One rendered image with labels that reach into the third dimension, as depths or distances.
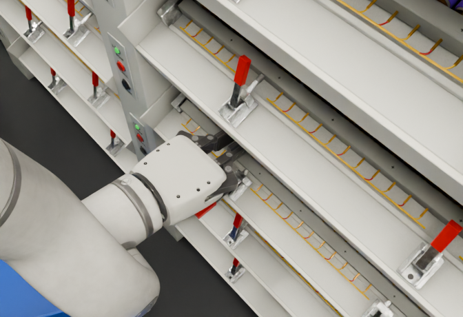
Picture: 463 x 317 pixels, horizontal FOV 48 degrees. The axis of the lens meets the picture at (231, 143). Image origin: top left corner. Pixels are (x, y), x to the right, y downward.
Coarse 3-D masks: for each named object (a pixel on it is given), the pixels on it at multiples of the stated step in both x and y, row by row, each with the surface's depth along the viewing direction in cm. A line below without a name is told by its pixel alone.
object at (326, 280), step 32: (160, 96) 82; (160, 128) 86; (192, 128) 84; (256, 160) 79; (256, 192) 78; (256, 224) 76; (288, 256) 73; (320, 256) 72; (320, 288) 71; (352, 288) 70
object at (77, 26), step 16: (32, 0) 102; (48, 0) 101; (64, 0) 99; (48, 16) 100; (64, 16) 99; (80, 16) 98; (64, 32) 94; (80, 32) 95; (96, 32) 95; (80, 48) 95; (96, 48) 94; (96, 64) 93; (112, 80) 86
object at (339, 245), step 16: (192, 112) 82; (208, 128) 81; (240, 160) 77; (256, 176) 76; (272, 176) 75; (272, 192) 75; (288, 192) 74; (272, 208) 75; (304, 208) 73; (288, 224) 74; (320, 224) 71; (336, 240) 70; (352, 256) 69; (368, 272) 68; (368, 288) 68; (384, 288) 67; (400, 304) 66
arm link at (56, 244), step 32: (32, 160) 43; (32, 192) 40; (64, 192) 46; (0, 224) 37; (32, 224) 41; (64, 224) 46; (96, 224) 49; (0, 256) 42; (32, 256) 45; (64, 256) 47; (96, 256) 48; (128, 256) 51; (64, 288) 48; (96, 288) 49; (128, 288) 51
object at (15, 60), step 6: (0, 18) 134; (0, 24) 136; (6, 24) 137; (6, 30) 138; (12, 30) 140; (0, 36) 147; (6, 36) 140; (12, 36) 141; (18, 36) 142; (6, 42) 146; (12, 42) 142; (6, 48) 152; (12, 54) 150; (12, 60) 156; (18, 60) 148; (18, 66) 155; (24, 66) 150; (24, 72) 153; (30, 72) 153; (30, 78) 155
